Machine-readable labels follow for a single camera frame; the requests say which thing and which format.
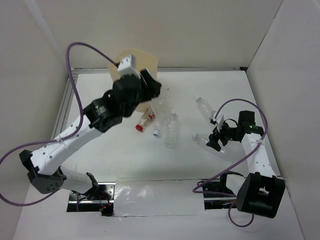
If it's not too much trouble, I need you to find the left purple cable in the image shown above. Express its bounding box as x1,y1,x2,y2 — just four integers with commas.
0,41,121,206

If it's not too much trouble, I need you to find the red cap labelled bottle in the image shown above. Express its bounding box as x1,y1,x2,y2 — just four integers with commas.
135,107,156,132

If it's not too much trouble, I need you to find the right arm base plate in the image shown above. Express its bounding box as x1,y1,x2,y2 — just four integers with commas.
200,179,236,210

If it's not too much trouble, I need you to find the clear bottle blue cap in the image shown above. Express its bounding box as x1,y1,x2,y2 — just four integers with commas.
153,104,172,138

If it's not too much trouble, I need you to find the aluminium frame rail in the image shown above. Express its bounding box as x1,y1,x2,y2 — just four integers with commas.
72,67,248,75
51,77,74,139

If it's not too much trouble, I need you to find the aluminium frame rail left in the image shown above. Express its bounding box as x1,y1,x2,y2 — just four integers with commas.
51,77,74,139

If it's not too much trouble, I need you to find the beige plastic bin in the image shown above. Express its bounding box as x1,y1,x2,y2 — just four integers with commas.
108,48,158,113

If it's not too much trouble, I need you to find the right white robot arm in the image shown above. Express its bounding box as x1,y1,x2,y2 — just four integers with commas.
192,110,286,219

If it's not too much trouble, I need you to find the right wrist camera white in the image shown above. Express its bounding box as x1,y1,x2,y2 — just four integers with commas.
210,111,225,132

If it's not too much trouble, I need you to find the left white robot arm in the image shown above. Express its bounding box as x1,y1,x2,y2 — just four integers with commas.
19,69,162,200

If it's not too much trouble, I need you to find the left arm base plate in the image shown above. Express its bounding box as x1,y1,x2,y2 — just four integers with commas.
66,182,116,217

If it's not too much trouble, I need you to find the aluminium frame rail back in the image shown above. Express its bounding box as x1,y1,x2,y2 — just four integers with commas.
72,67,248,75

